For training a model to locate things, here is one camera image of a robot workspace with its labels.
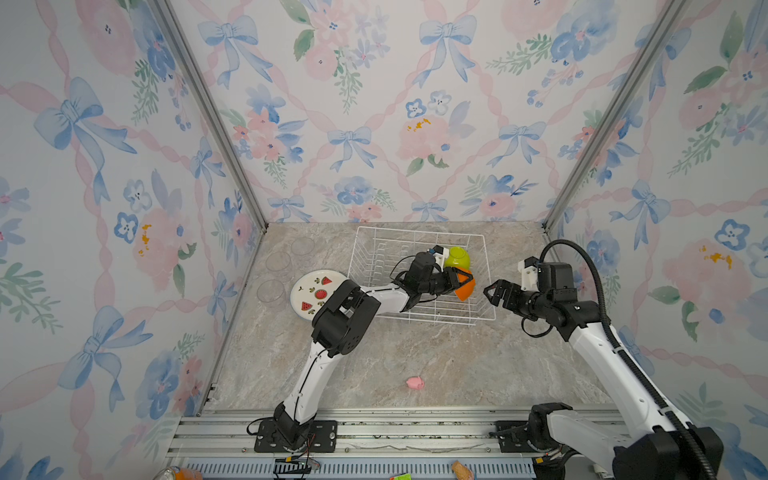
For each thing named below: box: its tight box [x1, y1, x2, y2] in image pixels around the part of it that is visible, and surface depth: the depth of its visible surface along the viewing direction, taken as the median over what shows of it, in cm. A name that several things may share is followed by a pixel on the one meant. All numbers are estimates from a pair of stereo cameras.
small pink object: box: [406, 376, 425, 390], surface depth 83 cm
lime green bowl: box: [444, 246, 471, 271], surface depth 103 cm
